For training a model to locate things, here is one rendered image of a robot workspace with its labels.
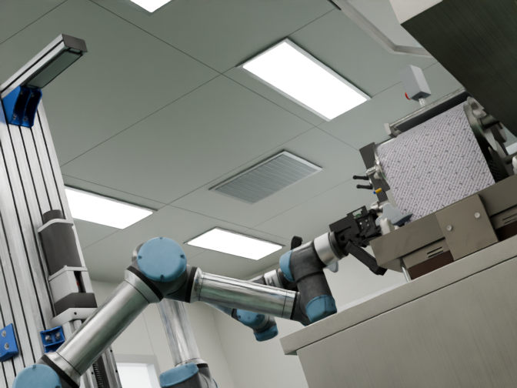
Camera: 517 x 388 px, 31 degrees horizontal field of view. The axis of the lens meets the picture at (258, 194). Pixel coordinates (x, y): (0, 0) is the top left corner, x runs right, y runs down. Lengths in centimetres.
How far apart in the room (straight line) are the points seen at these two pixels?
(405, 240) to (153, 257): 62
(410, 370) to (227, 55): 310
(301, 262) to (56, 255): 78
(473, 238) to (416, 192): 33
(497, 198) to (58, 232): 132
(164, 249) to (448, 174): 71
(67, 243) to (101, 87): 211
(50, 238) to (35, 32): 164
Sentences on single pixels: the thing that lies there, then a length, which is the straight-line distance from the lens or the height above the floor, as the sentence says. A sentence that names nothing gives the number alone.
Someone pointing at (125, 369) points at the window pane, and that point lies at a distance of 753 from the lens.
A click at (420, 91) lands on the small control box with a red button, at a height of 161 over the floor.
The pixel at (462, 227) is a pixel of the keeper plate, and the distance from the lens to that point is 199.
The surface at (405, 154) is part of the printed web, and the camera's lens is 229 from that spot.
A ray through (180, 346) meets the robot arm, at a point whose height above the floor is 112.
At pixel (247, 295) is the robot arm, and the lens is 241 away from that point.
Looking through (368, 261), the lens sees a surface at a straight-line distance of 226.
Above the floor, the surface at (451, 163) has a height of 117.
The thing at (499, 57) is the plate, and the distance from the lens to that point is 170.
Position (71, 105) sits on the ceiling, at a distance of 485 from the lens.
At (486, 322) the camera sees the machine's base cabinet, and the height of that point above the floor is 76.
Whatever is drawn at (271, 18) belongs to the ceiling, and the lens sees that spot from 466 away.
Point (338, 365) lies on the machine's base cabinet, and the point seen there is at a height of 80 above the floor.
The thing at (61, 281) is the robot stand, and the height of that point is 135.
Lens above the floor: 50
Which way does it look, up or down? 20 degrees up
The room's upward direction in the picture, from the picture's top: 19 degrees counter-clockwise
